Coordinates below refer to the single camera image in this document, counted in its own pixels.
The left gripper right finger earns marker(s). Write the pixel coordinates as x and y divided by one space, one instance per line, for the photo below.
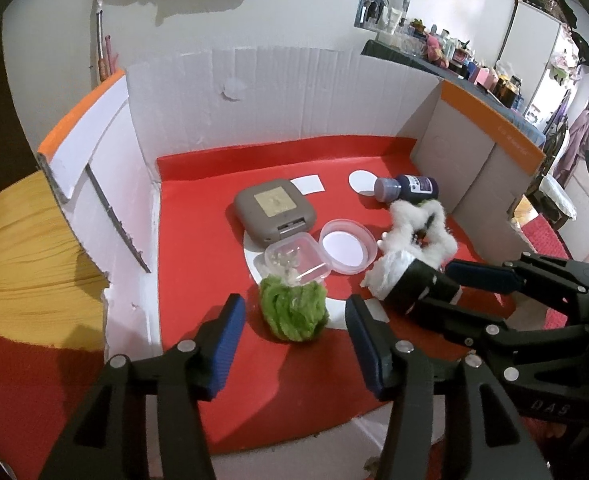
485 436

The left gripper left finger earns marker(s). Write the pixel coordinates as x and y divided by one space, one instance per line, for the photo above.
106 436

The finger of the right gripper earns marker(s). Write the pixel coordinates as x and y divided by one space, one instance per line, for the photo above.
549 280
490 338

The white black cloth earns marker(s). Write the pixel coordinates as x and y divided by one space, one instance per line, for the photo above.
400 280

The white fluffy star scrunchie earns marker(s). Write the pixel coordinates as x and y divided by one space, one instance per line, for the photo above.
421 232

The large green fuzzy scrunchie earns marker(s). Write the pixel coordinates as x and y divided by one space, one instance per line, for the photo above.
293 313

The clear small plastic box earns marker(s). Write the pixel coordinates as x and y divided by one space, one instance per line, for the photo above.
297 260

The red knitted table mat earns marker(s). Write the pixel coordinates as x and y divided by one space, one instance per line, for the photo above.
51 346

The clear round lid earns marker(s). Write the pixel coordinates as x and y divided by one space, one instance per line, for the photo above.
350 247

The dark purple bottle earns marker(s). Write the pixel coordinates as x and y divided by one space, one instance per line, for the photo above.
413 189

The red felt box liner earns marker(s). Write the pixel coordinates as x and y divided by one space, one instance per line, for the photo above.
277 390

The orange white cardboard box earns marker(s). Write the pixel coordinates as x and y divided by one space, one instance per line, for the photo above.
145 170

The grey square case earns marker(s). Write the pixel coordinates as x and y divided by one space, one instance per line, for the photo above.
273 210

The white tall cabinet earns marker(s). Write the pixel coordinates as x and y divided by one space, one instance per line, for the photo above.
529 43

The dark cloth side table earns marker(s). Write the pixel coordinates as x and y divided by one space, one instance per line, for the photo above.
375 49

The orange grey broom handle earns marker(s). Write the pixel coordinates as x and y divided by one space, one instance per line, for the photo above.
107 59

